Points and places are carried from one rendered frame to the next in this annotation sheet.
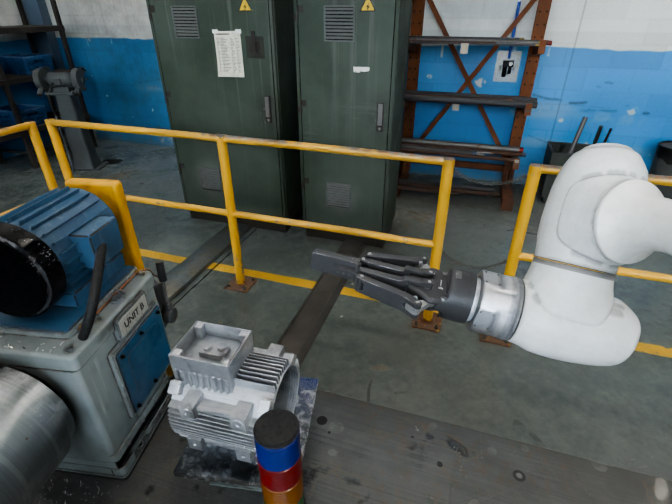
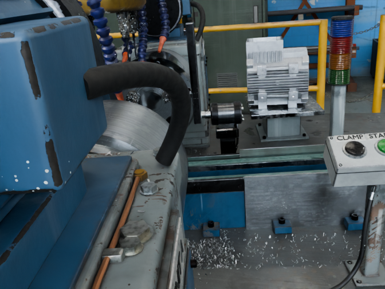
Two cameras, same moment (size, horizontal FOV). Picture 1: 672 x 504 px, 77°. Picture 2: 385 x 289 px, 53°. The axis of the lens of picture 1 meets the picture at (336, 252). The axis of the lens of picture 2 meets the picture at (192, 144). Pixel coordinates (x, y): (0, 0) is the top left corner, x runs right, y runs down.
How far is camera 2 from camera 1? 0.99 m
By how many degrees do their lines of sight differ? 9
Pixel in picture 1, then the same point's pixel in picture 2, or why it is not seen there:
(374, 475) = (355, 129)
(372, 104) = (249, 7)
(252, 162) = not seen: hidden behind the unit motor
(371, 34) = not seen: outside the picture
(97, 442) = not seen: hidden behind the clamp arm
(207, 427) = (272, 79)
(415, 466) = (377, 124)
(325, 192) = (216, 82)
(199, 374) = (264, 51)
